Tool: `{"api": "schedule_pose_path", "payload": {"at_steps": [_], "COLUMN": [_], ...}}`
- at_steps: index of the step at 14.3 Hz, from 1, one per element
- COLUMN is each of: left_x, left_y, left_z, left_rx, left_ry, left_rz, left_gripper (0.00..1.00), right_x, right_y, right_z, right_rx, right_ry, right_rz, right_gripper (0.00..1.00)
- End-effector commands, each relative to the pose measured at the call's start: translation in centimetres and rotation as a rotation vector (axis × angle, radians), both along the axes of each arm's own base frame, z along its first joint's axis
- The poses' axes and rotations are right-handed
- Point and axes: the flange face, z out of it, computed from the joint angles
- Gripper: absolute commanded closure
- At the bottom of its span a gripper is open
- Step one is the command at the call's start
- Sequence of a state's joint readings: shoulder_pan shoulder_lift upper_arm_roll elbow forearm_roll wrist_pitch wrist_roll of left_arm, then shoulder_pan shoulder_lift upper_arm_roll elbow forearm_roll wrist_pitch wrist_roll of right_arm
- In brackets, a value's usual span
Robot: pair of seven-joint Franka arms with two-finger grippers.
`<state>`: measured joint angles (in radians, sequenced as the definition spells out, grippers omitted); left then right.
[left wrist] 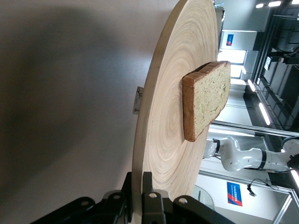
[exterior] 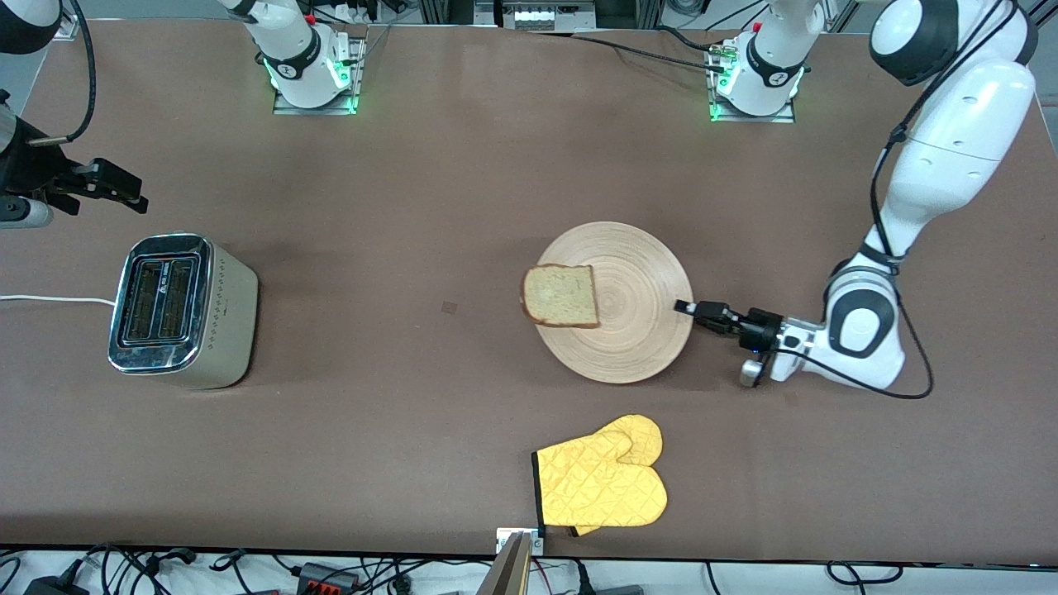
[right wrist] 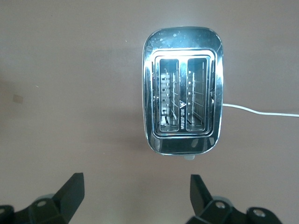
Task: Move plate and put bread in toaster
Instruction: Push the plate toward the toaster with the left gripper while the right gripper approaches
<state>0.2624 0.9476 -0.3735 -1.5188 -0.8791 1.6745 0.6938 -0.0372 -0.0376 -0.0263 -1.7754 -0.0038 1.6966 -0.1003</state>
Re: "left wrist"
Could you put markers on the blue red poster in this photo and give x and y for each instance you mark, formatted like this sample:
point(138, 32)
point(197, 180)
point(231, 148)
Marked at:
point(234, 193)
point(230, 39)

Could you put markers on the small tape piece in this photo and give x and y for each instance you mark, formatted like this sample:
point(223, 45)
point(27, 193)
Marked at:
point(137, 100)

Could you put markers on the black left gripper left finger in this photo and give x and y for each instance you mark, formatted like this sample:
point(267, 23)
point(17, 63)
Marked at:
point(112, 210)

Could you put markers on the slice of bread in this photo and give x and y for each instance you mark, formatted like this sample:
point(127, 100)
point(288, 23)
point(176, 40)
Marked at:
point(210, 98)

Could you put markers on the aluminium frame bar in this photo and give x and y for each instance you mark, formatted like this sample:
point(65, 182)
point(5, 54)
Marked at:
point(257, 128)

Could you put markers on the round wooden plate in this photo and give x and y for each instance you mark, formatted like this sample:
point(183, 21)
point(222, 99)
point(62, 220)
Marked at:
point(168, 93)

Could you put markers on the small black hanging camera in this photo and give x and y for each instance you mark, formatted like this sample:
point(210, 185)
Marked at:
point(251, 191)

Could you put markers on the white ceiling light panel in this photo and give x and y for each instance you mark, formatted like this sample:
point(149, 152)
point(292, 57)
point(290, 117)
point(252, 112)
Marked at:
point(259, 5)
point(274, 3)
point(251, 85)
point(264, 114)

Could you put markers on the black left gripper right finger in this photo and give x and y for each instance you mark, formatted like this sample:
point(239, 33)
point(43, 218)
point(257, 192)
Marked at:
point(151, 210)

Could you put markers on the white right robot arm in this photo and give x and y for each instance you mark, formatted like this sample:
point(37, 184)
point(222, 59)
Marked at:
point(233, 161)

